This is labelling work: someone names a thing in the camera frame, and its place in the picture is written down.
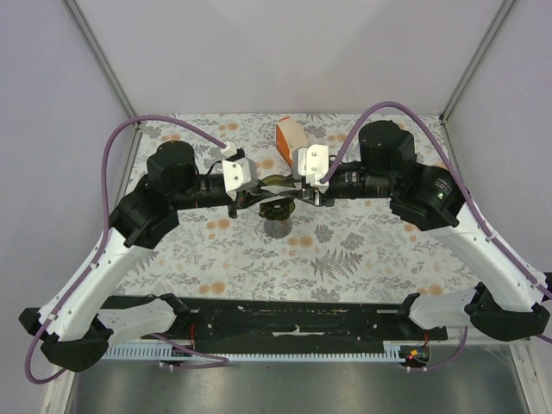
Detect floral patterned tablecloth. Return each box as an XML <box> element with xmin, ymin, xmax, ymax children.
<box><xmin>112</xmin><ymin>114</ymin><xmax>479</xmax><ymax>303</ymax></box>

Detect white paper coffee filter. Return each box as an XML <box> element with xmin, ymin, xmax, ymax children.
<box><xmin>260</xmin><ymin>185</ymin><xmax>295</xmax><ymax>199</ymax></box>

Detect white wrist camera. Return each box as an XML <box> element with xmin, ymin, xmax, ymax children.
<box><xmin>292</xmin><ymin>144</ymin><xmax>329</xmax><ymax>193</ymax></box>
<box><xmin>221</xmin><ymin>143</ymin><xmax>259</xmax><ymax>201</ymax></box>

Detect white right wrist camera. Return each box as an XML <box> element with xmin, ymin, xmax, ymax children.
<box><xmin>292</xmin><ymin>144</ymin><xmax>329</xmax><ymax>193</ymax></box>

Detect green glass coffee dripper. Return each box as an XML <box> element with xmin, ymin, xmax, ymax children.
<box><xmin>259</xmin><ymin>174</ymin><xmax>296</xmax><ymax>221</ymax></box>

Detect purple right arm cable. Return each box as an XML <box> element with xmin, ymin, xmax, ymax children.
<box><xmin>321</xmin><ymin>101</ymin><xmax>552</xmax><ymax>373</ymax></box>

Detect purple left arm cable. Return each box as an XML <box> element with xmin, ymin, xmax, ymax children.
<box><xmin>23</xmin><ymin>114</ymin><xmax>236</xmax><ymax>385</ymax></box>

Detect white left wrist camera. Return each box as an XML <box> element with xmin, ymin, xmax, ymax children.
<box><xmin>221</xmin><ymin>143</ymin><xmax>259</xmax><ymax>201</ymax></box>

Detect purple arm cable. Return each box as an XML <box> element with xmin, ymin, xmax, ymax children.
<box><xmin>23</xmin><ymin>114</ymin><xmax>236</xmax><ymax>385</ymax></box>
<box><xmin>321</xmin><ymin>101</ymin><xmax>552</xmax><ymax>373</ymax></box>

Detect light blue cable duct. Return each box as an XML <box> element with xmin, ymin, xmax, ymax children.
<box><xmin>103</xmin><ymin>342</ymin><xmax>409</xmax><ymax>361</ymax></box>

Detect orange coffee filter box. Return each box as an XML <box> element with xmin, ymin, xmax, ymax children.
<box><xmin>275</xmin><ymin>116</ymin><xmax>309</xmax><ymax>168</ymax></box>

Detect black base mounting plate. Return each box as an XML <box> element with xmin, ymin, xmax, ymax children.
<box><xmin>140</xmin><ymin>296</ymin><xmax>449</xmax><ymax>351</ymax></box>

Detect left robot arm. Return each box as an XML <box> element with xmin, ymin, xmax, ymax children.
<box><xmin>19</xmin><ymin>141</ymin><xmax>279</xmax><ymax>373</ymax></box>

